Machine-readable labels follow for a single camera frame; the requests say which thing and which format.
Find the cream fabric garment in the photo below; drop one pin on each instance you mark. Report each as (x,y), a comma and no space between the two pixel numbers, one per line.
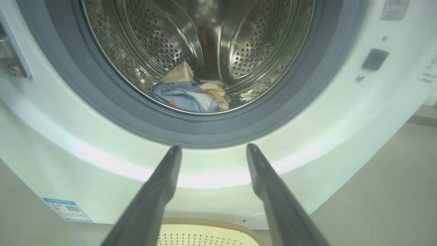
(179,73)

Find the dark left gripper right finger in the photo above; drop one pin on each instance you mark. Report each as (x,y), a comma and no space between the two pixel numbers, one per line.
(286,212)

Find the cream perforated laundry basket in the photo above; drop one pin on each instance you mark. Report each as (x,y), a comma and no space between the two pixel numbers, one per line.
(205,235)

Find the round white filter cover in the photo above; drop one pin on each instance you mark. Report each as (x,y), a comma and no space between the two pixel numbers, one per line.
(254,222)

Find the metal door hinge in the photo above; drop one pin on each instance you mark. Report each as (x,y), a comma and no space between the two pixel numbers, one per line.
(10,54)

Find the blue energy label sticker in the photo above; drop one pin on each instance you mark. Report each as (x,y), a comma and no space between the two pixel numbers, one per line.
(66,209)

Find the grey rubber door gasket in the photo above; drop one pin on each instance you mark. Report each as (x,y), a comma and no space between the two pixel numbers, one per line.
(102,102)

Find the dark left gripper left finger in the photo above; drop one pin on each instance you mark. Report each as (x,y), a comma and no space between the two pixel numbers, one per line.
(150,205)

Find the blue cartoon print garment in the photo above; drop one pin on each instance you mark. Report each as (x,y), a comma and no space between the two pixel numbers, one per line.
(184,97)

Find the small grey rating sticker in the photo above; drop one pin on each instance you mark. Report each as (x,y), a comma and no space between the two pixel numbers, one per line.
(395,8)

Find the grey wall baseboard strip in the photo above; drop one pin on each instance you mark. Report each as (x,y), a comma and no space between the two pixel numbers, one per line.
(425,121)

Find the small metal screw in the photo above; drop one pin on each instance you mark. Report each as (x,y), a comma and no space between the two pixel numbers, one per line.
(360,78)

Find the perforated steel washer drum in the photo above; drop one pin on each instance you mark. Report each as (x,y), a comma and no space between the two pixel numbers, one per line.
(153,34)

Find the white front-load washing machine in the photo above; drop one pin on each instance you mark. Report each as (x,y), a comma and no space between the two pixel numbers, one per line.
(85,164)

